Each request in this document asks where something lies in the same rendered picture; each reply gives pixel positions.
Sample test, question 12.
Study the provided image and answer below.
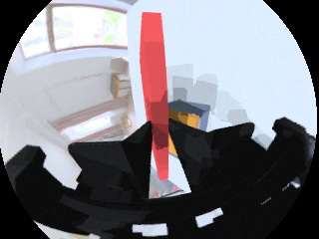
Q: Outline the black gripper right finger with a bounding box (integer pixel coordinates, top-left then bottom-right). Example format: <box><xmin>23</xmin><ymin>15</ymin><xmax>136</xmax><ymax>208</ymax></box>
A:
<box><xmin>167</xmin><ymin>119</ymin><xmax>255</xmax><ymax>191</ymax></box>

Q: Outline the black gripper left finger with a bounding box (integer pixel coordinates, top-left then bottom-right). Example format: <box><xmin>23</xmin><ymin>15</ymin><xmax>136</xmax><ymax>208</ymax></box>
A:
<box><xmin>68</xmin><ymin>120</ymin><xmax>153</xmax><ymax>199</ymax></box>

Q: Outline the red square lid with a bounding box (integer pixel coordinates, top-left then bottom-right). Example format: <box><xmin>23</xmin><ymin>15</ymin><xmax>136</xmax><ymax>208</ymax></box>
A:
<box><xmin>140</xmin><ymin>12</ymin><xmax>168</xmax><ymax>180</ymax></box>

